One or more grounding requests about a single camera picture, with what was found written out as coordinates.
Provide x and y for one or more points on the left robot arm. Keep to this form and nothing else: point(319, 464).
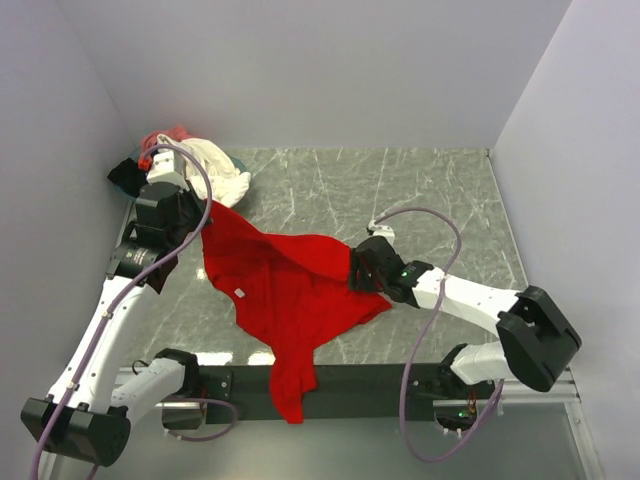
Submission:
point(86, 415)

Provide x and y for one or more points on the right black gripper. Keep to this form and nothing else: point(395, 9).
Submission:
point(356, 264)

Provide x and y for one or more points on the black base crossbar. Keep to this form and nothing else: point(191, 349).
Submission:
point(343, 392)

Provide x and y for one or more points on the red t shirt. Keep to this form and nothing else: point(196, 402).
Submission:
point(290, 292)

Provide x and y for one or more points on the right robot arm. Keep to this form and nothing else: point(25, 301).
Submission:
point(534, 343)

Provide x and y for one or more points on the black t shirt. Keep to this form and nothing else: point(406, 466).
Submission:
point(128, 178)

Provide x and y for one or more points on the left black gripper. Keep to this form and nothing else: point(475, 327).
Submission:
point(192, 199)

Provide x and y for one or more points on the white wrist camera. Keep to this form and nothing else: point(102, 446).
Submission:
point(380, 229)
point(164, 165)

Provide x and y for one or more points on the aluminium frame rail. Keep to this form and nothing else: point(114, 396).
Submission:
point(533, 436)

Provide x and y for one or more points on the pink t shirt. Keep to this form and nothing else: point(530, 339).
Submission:
point(177, 133)

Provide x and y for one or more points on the white t shirt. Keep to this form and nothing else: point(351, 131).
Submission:
point(229, 182)

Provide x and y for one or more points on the teal laundry basket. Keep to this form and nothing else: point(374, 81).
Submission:
point(230, 181)

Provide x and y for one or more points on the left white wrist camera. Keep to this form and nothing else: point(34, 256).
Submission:
point(164, 165)

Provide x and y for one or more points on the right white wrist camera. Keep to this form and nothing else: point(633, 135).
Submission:
point(380, 229)

